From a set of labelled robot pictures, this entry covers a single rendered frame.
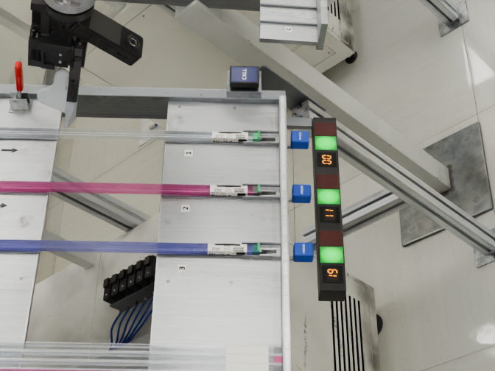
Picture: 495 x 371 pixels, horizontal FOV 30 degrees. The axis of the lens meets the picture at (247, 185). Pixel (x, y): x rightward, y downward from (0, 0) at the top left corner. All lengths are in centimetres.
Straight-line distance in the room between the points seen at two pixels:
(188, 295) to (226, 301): 6
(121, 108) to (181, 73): 108
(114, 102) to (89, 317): 54
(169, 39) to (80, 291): 86
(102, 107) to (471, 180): 96
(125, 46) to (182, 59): 129
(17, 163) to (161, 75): 121
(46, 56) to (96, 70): 134
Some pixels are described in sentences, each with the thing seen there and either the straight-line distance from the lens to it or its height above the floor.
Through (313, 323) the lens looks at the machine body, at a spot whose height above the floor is 29.
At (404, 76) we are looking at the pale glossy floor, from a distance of 255.
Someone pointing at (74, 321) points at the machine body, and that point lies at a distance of 202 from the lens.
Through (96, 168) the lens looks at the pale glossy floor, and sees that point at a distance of 360.
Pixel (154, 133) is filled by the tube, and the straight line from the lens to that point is 155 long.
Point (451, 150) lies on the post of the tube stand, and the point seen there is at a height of 1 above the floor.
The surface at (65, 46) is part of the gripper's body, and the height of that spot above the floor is 112.
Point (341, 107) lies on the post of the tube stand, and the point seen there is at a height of 42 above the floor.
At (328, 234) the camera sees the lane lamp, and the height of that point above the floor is 66.
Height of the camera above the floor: 162
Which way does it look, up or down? 35 degrees down
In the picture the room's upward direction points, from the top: 59 degrees counter-clockwise
